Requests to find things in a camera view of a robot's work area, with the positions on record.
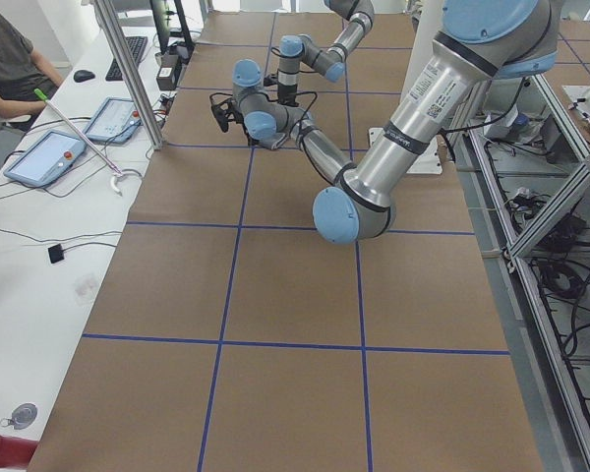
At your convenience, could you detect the white grabber stick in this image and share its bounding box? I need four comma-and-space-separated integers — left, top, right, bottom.
33, 88, 143, 196

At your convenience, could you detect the aluminium frame post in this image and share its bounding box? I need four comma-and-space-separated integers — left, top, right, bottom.
92, 0, 163, 150

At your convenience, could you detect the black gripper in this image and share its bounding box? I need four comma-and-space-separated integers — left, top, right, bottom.
264, 71, 299, 107
209, 95, 256, 147

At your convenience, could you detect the black keyboard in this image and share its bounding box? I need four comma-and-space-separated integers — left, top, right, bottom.
104, 35, 149, 83

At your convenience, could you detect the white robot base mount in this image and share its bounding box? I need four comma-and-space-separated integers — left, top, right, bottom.
368, 125, 443, 177

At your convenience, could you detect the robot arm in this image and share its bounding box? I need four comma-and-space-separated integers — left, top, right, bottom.
211, 1, 561, 244
264, 0, 375, 106

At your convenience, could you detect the black monitor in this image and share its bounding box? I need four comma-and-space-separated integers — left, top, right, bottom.
149, 0, 195, 57

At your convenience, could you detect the round metal disc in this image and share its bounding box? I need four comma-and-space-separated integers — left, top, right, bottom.
0, 402, 38, 431

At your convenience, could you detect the pink grey towel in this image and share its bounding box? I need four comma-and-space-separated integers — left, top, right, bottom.
258, 133, 288, 150

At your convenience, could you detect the seated person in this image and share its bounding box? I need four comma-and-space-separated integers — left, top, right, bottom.
0, 14, 63, 131

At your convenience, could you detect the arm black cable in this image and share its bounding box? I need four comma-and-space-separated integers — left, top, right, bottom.
208, 90, 319, 144

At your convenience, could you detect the teach pendant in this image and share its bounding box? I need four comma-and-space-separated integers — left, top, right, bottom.
84, 97, 141, 145
3, 131, 86, 188

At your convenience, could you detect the far teach pendant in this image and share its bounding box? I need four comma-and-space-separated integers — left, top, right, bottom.
84, 97, 141, 145

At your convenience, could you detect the cable bundle on floor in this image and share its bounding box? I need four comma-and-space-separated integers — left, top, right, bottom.
503, 186, 590, 355

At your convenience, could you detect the near teach pendant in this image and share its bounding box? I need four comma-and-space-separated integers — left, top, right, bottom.
3, 131, 86, 188

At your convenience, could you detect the red bottle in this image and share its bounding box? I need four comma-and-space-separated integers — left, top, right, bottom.
0, 435, 38, 470

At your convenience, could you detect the aluminium frame rack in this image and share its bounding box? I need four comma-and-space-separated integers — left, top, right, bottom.
458, 76, 590, 471

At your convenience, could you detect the black computer mouse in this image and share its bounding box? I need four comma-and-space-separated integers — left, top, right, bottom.
73, 70, 95, 83

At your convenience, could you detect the black power adapter box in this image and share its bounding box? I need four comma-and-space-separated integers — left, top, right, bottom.
156, 54, 182, 91

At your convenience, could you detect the small black square pad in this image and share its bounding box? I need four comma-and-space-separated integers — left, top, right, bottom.
47, 243, 65, 265

